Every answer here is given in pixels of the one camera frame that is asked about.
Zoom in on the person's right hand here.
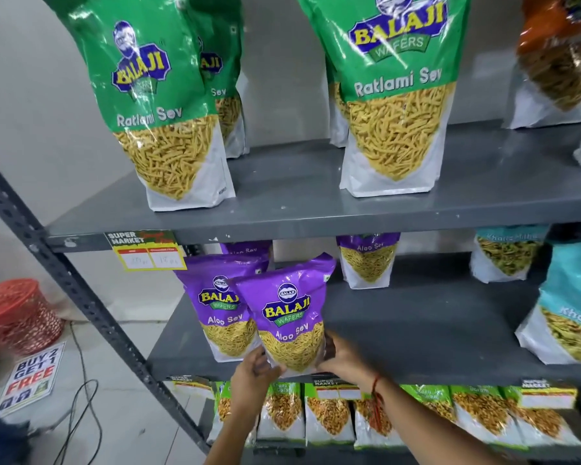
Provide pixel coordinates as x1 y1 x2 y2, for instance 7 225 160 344
317 331 380 398

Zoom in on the person's left hand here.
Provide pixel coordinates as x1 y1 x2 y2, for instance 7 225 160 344
229 346 285 423

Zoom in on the purple snack packet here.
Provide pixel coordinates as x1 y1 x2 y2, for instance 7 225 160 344
220 240 275 263
336 232 402 290
232 253 338 378
174 254 270 363

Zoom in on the person's right forearm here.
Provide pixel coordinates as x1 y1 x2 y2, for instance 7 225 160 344
368 376 527 465

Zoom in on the person's left forearm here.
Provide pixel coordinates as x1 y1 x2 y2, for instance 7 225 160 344
204 413 263 465

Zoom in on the yellow shelf price label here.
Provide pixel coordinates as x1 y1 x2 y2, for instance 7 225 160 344
312 377 362 401
167 376 215 398
104 230 188 272
519 379 579 410

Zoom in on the red thread wristband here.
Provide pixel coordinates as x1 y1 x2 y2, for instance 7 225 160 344
367 372 387 434

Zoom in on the row of lime green packets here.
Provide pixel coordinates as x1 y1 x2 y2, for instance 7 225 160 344
207 381 581 451

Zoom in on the teal snack packet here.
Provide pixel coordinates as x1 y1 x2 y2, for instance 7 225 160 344
469 226 551 285
515 238 581 367

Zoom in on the grey metal shelf rack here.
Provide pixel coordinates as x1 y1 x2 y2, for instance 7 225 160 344
0 118 581 465

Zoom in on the large green snack packet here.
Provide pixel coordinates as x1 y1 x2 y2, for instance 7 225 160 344
325 58 350 149
188 0 250 160
295 0 474 198
43 0 236 212

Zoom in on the white promo sign card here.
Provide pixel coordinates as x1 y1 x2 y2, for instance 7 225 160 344
0 342 66 416

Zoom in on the red mesh basket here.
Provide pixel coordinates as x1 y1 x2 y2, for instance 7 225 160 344
0 279 65 357

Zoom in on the dark blue clothing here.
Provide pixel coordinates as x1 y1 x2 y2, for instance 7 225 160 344
0 413 31 465

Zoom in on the orange snack packet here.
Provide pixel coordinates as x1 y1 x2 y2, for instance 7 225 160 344
502 0 581 130

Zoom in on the black cable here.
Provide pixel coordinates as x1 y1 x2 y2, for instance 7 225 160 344
28 323 103 465

